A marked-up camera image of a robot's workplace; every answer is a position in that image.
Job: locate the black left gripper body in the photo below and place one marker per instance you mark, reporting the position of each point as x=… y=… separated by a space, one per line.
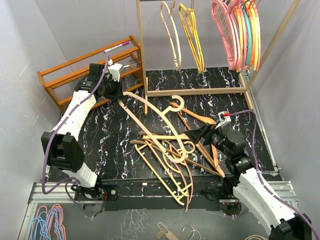
x=112 y=88

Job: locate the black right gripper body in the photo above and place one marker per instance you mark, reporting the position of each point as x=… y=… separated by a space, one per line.
x=217 y=139

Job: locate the cream thin plastic hanger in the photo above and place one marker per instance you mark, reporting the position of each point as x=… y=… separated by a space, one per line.
x=162 y=170

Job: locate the teal wire hanger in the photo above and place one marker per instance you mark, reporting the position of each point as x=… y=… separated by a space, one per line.
x=249 y=34

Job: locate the thick pink plastic hanger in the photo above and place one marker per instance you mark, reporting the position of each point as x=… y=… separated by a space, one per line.
x=233 y=39

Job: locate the yellow metal hanger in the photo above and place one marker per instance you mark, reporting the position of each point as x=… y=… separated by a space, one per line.
x=256 y=50

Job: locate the orange plastic hanger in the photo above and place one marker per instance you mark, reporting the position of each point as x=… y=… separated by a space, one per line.
x=252 y=17

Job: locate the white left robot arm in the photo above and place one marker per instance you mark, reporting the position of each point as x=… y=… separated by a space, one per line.
x=61 y=145

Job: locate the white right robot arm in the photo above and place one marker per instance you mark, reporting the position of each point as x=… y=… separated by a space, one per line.
x=278 y=218

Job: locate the purple capped marker pen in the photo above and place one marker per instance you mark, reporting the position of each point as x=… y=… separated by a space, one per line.
x=116 y=46

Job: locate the light wooden clothes rack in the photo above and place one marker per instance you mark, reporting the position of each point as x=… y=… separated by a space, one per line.
x=244 y=86

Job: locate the wooden clip hanger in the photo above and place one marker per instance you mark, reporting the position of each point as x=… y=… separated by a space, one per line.
x=164 y=231

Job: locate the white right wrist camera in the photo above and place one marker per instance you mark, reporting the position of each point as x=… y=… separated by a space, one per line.
x=224 y=119

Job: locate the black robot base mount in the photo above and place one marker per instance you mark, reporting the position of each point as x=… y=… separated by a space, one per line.
x=154 y=194

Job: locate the blue and pink wire hangers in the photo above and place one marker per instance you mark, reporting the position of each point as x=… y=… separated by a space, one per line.
x=48 y=223

